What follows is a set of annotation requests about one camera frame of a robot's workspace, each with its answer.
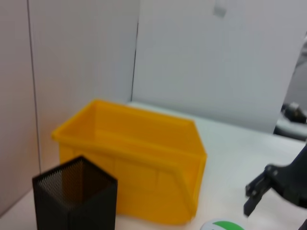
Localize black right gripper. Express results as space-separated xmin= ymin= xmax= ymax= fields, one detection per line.
xmin=243 ymin=143 xmax=307 ymax=218

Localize clear water bottle green label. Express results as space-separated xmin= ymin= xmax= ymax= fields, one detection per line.
xmin=200 ymin=217 xmax=246 ymax=230

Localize black mesh pen holder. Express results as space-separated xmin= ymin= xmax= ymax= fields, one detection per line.
xmin=32 ymin=155 xmax=118 ymax=230

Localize yellow plastic bin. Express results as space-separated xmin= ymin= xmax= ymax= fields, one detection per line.
xmin=51 ymin=98 xmax=208 ymax=226

